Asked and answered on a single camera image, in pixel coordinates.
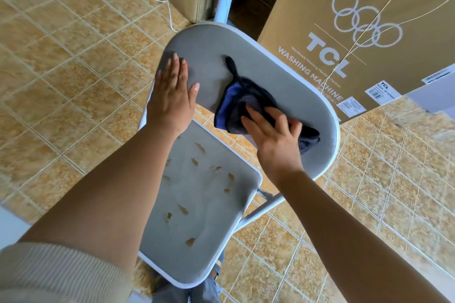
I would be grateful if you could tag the person's right hand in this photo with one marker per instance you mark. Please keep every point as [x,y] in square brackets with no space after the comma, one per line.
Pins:
[277,150]

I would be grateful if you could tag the person's left hand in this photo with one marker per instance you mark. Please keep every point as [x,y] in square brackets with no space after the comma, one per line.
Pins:
[170,104]

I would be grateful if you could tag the person's right thumb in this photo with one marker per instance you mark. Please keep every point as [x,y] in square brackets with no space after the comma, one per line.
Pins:
[249,130]

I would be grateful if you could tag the person's left little finger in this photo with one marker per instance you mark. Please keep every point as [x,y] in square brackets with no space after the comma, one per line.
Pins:
[157,81]

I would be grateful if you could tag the person's right little finger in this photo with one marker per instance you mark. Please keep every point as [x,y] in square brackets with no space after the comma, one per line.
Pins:
[296,130]

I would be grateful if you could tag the person's right middle finger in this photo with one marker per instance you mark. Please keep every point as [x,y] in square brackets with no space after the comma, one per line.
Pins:
[274,116]

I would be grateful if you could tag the person's left middle finger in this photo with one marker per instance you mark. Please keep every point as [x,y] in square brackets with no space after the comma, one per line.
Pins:
[174,68]

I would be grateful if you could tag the person's left thumb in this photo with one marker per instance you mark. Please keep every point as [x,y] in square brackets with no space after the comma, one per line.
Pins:
[194,90]

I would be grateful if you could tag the dark blue and black cloth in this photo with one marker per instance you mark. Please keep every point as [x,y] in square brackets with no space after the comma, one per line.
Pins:
[234,102]

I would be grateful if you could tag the person's right forearm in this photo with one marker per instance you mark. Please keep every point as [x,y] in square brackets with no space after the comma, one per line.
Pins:
[348,235]

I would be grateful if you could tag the person's left forearm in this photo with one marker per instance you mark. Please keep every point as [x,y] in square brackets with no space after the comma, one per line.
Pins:
[117,189]

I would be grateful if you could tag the grey folding chair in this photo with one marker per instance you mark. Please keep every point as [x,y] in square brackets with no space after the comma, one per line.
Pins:
[206,192]

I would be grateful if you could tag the large printed cardboard box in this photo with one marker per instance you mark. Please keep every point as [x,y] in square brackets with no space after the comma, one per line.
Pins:
[302,11]

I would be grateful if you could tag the light grey board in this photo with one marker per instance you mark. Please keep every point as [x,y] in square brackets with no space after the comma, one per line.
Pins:
[438,96]

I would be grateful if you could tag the beige ribbed sleeve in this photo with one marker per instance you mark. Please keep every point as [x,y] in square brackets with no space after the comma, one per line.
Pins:
[53,278]

